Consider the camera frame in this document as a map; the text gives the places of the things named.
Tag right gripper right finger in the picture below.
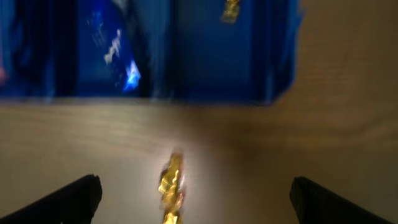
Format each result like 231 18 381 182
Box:
289 175 396 224

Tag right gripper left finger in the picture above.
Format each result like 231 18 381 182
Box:
0 174 103 224

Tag gold candy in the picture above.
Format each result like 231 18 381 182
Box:
220 0 241 24
157 150 187 224

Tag blue candy pack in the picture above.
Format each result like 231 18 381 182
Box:
77 0 142 93

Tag blue tray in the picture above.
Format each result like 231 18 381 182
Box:
0 0 305 106

